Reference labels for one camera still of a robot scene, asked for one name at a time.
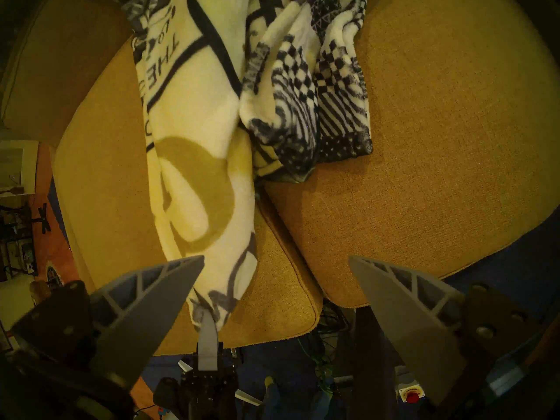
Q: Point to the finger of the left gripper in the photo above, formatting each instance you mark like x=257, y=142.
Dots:
x=208, y=349

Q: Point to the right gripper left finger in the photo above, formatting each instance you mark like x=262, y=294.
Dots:
x=140, y=318

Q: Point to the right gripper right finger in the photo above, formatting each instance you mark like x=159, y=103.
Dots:
x=415, y=327

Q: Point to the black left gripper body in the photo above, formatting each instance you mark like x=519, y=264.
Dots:
x=205, y=397

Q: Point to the printed scripture fleece blanket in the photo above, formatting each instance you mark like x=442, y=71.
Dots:
x=197, y=117

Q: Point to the dark robot base column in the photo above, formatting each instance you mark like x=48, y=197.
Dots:
x=372, y=362

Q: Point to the red emergency stop button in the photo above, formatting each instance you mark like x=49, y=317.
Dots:
x=411, y=396

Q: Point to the large navy floor cloth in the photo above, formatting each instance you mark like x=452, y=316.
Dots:
x=525, y=257

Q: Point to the mustard sofa seat cushion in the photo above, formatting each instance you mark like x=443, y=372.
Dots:
x=109, y=183
x=415, y=161

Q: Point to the black floor stand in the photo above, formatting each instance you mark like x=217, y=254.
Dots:
x=43, y=215

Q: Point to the mustard fabric loveseat sofa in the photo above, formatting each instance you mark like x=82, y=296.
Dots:
x=437, y=73

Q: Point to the mustard sofa back cushion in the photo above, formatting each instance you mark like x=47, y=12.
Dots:
x=52, y=64

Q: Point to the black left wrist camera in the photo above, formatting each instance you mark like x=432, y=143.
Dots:
x=166, y=390

